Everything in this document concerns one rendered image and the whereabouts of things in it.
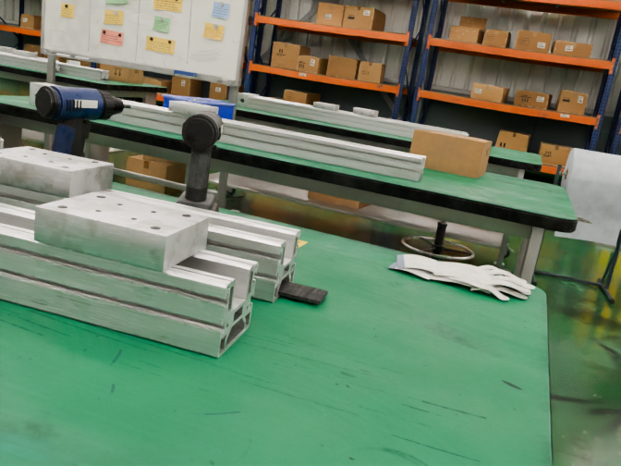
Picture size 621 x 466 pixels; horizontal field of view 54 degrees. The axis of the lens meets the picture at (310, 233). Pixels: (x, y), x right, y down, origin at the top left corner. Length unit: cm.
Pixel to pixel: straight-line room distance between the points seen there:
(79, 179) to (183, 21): 310
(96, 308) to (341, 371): 28
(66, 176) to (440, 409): 60
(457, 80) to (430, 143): 851
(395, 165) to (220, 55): 191
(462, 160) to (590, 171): 164
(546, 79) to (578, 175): 703
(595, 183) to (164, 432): 376
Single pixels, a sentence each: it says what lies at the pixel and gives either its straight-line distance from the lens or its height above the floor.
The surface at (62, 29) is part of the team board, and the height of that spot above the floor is 112.
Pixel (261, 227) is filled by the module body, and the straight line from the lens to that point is 90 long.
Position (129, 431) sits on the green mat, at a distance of 56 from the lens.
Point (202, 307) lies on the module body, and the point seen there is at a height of 83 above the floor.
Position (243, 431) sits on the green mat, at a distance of 57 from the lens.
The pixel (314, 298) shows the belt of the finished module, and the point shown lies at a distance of 86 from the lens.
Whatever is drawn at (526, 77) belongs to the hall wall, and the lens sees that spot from 1105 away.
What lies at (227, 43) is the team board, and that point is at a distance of 384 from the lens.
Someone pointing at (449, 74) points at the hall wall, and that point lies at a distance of 1115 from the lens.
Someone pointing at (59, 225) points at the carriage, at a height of 89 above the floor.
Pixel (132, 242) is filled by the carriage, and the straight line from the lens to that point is 67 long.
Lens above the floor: 109
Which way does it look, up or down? 14 degrees down
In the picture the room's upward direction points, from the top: 9 degrees clockwise
